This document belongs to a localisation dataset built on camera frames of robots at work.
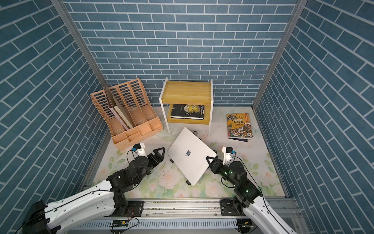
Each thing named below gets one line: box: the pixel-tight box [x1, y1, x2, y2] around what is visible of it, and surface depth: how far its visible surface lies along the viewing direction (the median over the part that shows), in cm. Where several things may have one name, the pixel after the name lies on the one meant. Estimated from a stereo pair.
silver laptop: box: [167, 126, 218, 187], surface depth 84 cm
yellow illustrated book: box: [226, 112, 253, 138], surface depth 109 cm
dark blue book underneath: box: [228, 137, 248, 142], surface depth 102 cm
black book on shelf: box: [170, 103, 205, 120], surface depth 96 cm
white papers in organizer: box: [109, 105, 134, 131], surface depth 88 cm
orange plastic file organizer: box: [90, 78, 164, 151], surface depth 103 cm
